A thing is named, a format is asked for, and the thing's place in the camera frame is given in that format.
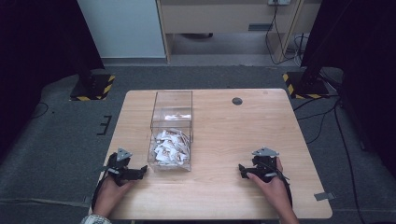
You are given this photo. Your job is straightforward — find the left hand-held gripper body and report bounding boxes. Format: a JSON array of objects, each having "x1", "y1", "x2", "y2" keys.
[{"x1": 106, "y1": 147, "x2": 140, "y2": 188}]

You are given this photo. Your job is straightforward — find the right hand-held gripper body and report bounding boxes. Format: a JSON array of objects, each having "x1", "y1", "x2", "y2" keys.
[{"x1": 250, "y1": 147, "x2": 280, "y2": 184}]

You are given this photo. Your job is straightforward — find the person's right hand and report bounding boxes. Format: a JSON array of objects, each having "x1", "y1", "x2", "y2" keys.
[{"x1": 246, "y1": 157, "x2": 293, "y2": 217}]

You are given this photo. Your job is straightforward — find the person's left hand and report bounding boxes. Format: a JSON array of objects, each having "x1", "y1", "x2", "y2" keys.
[{"x1": 92, "y1": 175, "x2": 135, "y2": 218}]

